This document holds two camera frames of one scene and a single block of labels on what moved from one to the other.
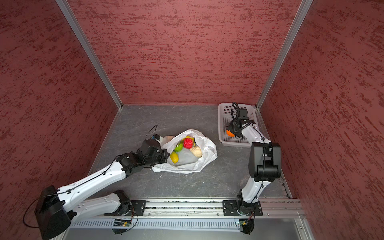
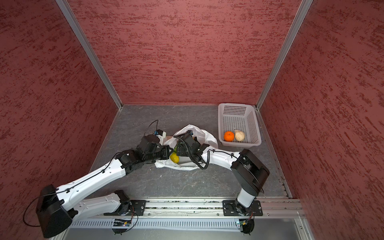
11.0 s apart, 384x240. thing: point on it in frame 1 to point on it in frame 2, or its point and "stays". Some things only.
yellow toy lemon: (174, 157) stays
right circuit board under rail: (246, 225) stays
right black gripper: (230, 127) to (181, 150)
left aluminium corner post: (90, 52) stays
